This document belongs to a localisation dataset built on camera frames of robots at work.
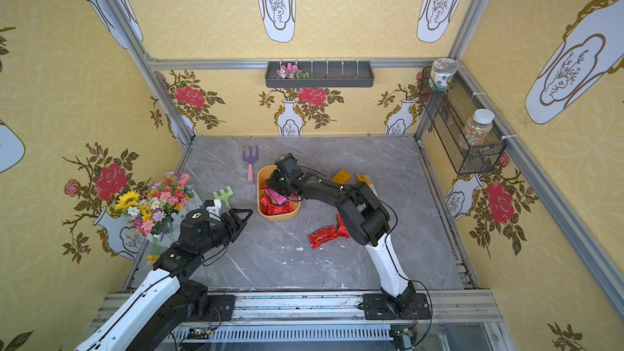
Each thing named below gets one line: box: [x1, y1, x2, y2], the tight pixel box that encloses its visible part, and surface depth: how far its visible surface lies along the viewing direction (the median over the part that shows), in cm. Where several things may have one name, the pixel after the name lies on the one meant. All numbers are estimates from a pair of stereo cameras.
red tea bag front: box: [260, 190, 294, 216], surface depth 94 cm
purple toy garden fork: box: [242, 145, 260, 185], surface depth 112 cm
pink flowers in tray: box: [276, 62, 311, 79], surface depth 89 cm
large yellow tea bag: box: [331, 169, 353, 185], surface depth 105 cm
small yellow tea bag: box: [355, 173, 373, 187], surface depth 105 cm
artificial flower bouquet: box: [115, 171, 195, 265], surface depth 80 cm
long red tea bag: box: [307, 224, 338, 249], surface depth 89 cm
